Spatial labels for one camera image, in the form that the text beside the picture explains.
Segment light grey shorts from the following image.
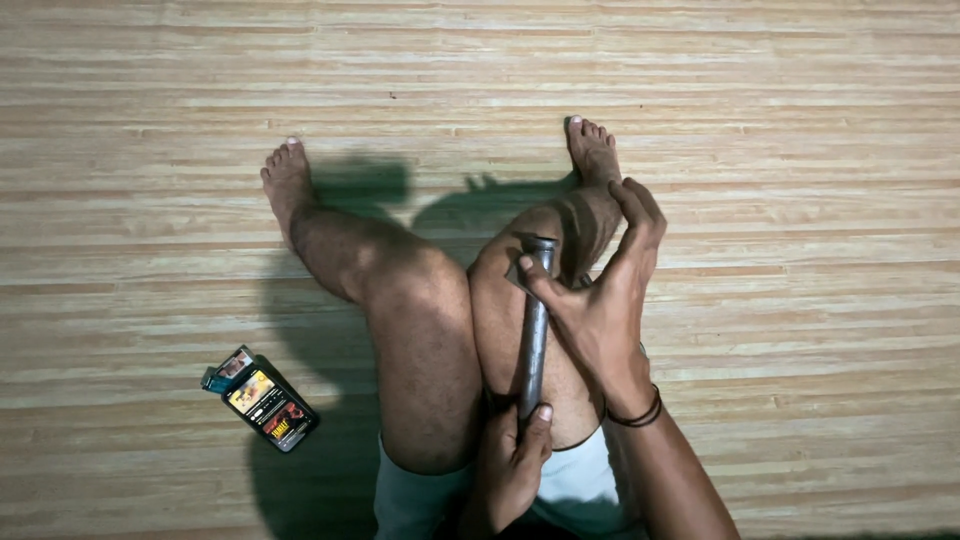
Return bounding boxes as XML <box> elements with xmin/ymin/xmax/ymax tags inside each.
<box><xmin>372</xmin><ymin>421</ymin><xmax>648</xmax><ymax>540</ymax></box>

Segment person's left leg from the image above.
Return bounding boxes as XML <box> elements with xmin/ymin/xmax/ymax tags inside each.
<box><xmin>259</xmin><ymin>136</ymin><xmax>486</xmax><ymax>477</ymax></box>

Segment black smartphone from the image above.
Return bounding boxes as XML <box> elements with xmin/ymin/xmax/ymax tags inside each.
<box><xmin>221</xmin><ymin>363</ymin><xmax>321</xmax><ymax>455</ymax></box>

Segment person's leg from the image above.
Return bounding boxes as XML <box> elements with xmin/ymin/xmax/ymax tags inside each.
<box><xmin>468</xmin><ymin>114</ymin><xmax>625</xmax><ymax>453</ymax></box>
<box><xmin>259</xmin><ymin>136</ymin><xmax>486</xmax><ymax>477</ymax></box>

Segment cigarette pack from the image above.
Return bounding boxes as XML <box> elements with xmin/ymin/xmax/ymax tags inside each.
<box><xmin>213</xmin><ymin>344</ymin><xmax>257</xmax><ymax>384</ymax></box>

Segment person's left hand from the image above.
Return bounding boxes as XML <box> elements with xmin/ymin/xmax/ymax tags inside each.
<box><xmin>466</xmin><ymin>402</ymin><xmax>556</xmax><ymax>532</ymax></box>

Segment person's right leg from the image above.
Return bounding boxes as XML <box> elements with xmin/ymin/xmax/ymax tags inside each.
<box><xmin>468</xmin><ymin>114</ymin><xmax>625</xmax><ymax>453</ymax></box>

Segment grey sandpaper piece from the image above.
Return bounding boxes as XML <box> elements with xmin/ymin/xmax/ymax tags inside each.
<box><xmin>503</xmin><ymin>253</ymin><xmax>543</xmax><ymax>298</ymax></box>

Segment grey metal pipe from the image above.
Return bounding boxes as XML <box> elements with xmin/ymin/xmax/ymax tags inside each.
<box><xmin>514</xmin><ymin>234</ymin><xmax>561</xmax><ymax>441</ymax></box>

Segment person's right hand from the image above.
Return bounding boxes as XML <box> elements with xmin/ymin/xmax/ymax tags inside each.
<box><xmin>517</xmin><ymin>177</ymin><xmax>669</xmax><ymax>421</ymax></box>

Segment black cord bracelet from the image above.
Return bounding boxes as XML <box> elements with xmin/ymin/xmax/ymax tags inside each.
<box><xmin>604</xmin><ymin>383</ymin><xmax>665</xmax><ymax>430</ymax></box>

